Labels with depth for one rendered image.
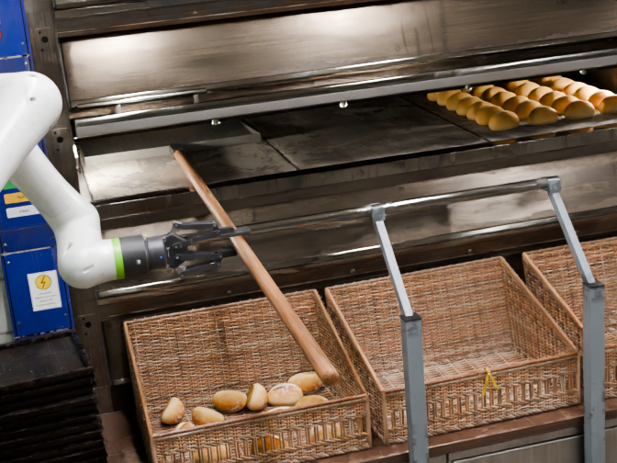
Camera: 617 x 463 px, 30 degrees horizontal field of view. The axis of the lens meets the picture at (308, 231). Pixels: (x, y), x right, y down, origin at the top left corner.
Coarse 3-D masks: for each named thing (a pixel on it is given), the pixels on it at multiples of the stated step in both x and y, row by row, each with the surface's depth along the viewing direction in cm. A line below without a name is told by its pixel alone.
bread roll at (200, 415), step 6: (198, 408) 305; (204, 408) 304; (192, 414) 306; (198, 414) 304; (204, 414) 303; (210, 414) 302; (216, 414) 303; (192, 420) 306; (198, 420) 303; (204, 420) 303; (210, 420) 302; (216, 420) 302; (222, 420) 303
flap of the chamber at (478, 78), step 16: (544, 64) 314; (560, 64) 314; (576, 64) 315; (592, 64) 317; (608, 64) 318; (432, 80) 306; (448, 80) 307; (464, 80) 308; (480, 80) 309; (496, 80) 310; (320, 96) 299; (336, 96) 300; (352, 96) 301; (368, 96) 302; (192, 112) 292; (208, 112) 293; (224, 112) 294; (240, 112) 295; (256, 112) 296; (80, 128) 285; (96, 128) 286; (112, 128) 287; (128, 128) 288; (144, 128) 289
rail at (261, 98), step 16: (496, 64) 310; (512, 64) 311; (528, 64) 312; (384, 80) 303; (400, 80) 304; (416, 80) 305; (256, 96) 295; (272, 96) 296; (288, 96) 297; (304, 96) 299; (128, 112) 288; (144, 112) 289; (160, 112) 290; (176, 112) 291
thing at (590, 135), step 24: (480, 144) 335; (504, 144) 333; (528, 144) 335; (552, 144) 337; (576, 144) 339; (312, 168) 325; (336, 168) 323; (360, 168) 323; (384, 168) 325; (408, 168) 327; (432, 168) 329; (168, 192) 313; (192, 192) 312; (216, 192) 314; (240, 192) 316; (264, 192) 318
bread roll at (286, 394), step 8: (280, 384) 316; (288, 384) 316; (272, 392) 315; (280, 392) 314; (288, 392) 314; (296, 392) 315; (272, 400) 315; (280, 400) 314; (288, 400) 314; (296, 400) 315
